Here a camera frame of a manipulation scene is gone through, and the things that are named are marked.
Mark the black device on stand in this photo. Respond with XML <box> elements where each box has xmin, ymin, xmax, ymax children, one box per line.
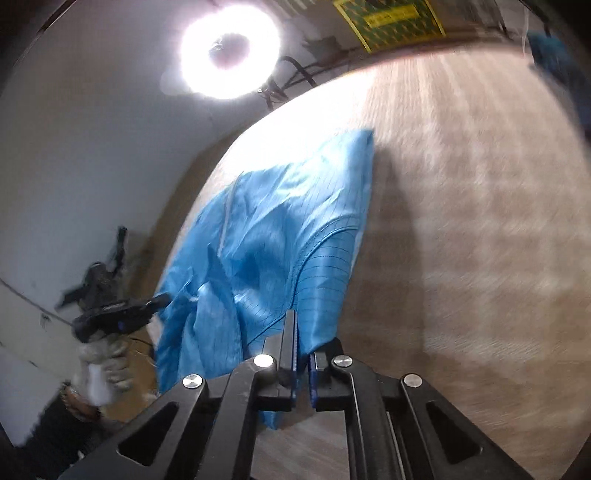
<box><xmin>54</xmin><ymin>225</ymin><xmax>131</xmax><ymax>315</ymax></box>

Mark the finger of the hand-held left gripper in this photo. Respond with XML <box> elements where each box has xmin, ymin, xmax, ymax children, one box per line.
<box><xmin>139</xmin><ymin>294</ymin><xmax>172</xmax><ymax>320</ymax></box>

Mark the ring light on stand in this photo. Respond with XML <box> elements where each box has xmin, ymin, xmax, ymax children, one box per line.
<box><xmin>159</xmin><ymin>4</ymin><xmax>289</xmax><ymax>109</ymax></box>

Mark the small potted plant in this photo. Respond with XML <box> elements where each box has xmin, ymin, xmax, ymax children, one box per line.
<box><xmin>302</xmin><ymin>36</ymin><xmax>345</xmax><ymax>63</ymax></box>

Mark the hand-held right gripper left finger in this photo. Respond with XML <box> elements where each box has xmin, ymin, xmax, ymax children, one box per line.
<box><xmin>60</xmin><ymin>309</ymin><xmax>297</xmax><ymax>480</ymax></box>

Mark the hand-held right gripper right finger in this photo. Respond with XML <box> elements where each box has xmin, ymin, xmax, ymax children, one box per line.
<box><xmin>308</xmin><ymin>337</ymin><xmax>536</xmax><ymax>480</ymax></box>

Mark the person's left forearm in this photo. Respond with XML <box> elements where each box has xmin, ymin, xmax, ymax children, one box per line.
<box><xmin>14</xmin><ymin>385</ymin><xmax>102</xmax><ymax>480</ymax></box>

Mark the light blue jacket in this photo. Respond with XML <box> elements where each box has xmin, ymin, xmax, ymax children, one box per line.
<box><xmin>151</xmin><ymin>128</ymin><xmax>376</xmax><ymax>431</ymax></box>

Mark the folded teal plaid garment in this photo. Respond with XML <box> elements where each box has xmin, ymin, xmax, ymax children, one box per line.
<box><xmin>526</xmin><ymin>30</ymin><xmax>566</xmax><ymax>75</ymax></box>

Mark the folded dark navy garment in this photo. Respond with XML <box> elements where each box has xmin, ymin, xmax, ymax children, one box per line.
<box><xmin>549</xmin><ymin>55</ymin><xmax>587</xmax><ymax>139</ymax></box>

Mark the yellow green patterned box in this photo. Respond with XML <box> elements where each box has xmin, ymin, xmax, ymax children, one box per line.
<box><xmin>333</xmin><ymin>0</ymin><xmax>448</xmax><ymax>52</ymax></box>

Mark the person's left hand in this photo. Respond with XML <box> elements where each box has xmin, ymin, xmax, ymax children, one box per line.
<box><xmin>76</xmin><ymin>339</ymin><xmax>137</xmax><ymax>407</ymax></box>

